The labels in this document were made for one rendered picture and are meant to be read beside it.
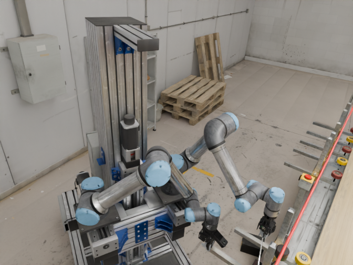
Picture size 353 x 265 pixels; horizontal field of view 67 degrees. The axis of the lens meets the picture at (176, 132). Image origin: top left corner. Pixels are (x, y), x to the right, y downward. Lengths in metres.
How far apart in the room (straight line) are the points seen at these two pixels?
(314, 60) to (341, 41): 0.78
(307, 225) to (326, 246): 0.50
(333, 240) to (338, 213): 0.27
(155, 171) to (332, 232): 1.28
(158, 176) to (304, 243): 1.39
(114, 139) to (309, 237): 1.60
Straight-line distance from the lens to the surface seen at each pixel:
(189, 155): 1.67
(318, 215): 2.55
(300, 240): 2.30
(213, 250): 1.73
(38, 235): 3.07
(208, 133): 1.34
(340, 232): 2.07
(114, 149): 1.60
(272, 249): 1.53
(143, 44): 1.07
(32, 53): 2.92
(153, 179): 1.22
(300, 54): 8.84
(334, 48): 8.72
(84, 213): 1.39
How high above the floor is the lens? 2.24
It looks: 31 degrees down
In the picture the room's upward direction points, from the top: 4 degrees clockwise
